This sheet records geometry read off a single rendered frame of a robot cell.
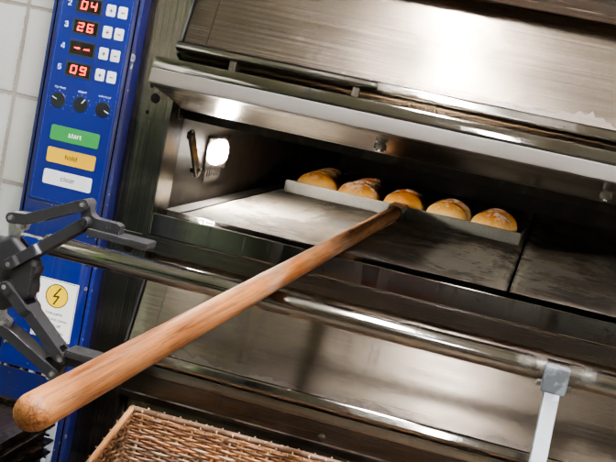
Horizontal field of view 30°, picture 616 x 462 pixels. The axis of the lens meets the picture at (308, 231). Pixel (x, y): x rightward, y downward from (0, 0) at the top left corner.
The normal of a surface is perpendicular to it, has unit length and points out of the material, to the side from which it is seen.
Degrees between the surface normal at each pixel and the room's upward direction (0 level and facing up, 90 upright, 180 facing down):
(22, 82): 90
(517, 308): 90
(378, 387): 70
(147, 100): 90
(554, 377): 90
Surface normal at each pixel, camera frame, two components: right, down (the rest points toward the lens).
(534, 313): -0.22, 0.10
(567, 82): -0.14, -0.24
